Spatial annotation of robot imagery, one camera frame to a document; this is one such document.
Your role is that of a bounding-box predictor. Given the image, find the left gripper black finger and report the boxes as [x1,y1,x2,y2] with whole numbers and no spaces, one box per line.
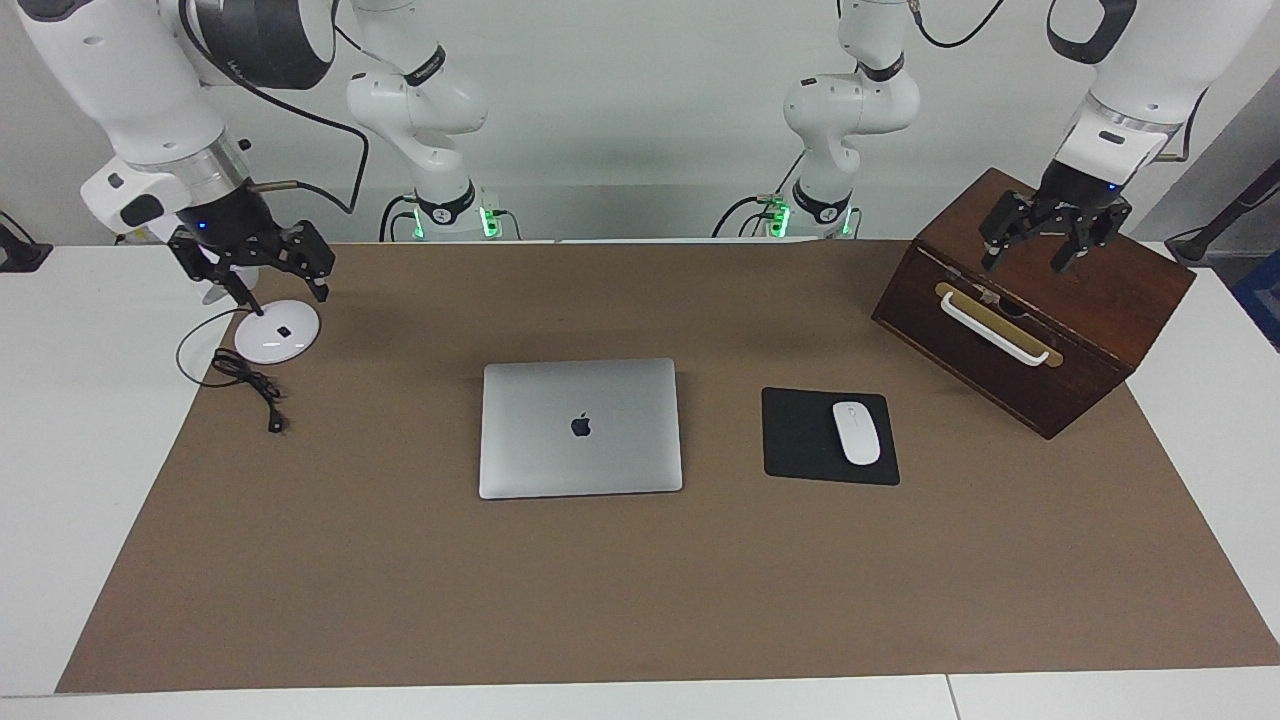
[977,189,1042,271]
[1049,203,1133,274]

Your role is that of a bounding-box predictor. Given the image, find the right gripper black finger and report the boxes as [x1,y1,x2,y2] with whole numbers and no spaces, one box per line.
[284,221,337,304]
[167,231,265,317]

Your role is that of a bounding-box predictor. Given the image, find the grey aluminium laptop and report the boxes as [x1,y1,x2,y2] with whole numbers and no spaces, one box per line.
[478,357,685,501]

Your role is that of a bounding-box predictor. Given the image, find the dark brown wooden box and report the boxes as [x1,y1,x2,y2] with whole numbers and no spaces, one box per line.
[871,167,1197,441]

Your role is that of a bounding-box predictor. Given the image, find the black tripod stand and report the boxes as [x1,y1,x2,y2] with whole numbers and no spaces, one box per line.
[1165,158,1280,267]

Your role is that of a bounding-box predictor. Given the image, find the white desk lamp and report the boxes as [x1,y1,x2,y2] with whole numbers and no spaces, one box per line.
[198,270,322,366]

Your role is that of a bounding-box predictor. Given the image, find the blue crate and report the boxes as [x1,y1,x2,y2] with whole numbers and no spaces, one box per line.
[1230,248,1280,353]

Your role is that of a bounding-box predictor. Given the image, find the black stand base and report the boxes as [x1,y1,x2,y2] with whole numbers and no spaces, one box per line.
[0,210,53,274]

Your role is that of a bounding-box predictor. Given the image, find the white computer mouse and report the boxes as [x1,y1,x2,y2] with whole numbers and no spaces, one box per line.
[832,401,882,467]

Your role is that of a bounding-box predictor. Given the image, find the black mouse pad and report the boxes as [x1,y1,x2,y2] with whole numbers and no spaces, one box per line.
[761,387,901,487]

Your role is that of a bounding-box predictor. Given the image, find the brown table mat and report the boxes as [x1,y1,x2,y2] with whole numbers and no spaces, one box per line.
[55,238,1280,694]

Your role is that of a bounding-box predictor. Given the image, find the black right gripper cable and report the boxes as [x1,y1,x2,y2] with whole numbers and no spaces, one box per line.
[180,0,371,214]

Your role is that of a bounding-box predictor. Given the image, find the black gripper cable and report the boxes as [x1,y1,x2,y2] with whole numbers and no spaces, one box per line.
[180,0,371,214]
[905,0,1209,163]

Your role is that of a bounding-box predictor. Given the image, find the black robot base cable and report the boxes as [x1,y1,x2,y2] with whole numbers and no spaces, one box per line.
[712,150,807,239]
[378,192,421,243]

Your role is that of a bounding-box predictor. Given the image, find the gold handle backplate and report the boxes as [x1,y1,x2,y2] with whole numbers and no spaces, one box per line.
[934,282,1065,369]

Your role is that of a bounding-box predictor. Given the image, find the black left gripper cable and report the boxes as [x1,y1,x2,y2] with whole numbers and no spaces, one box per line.
[905,0,1209,163]

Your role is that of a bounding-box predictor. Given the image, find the black lamp power cable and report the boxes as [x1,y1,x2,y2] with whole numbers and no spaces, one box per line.
[176,306,291,435]

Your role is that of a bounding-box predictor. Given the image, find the white box handle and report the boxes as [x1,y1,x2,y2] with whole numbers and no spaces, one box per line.
[938,290,1053,368]

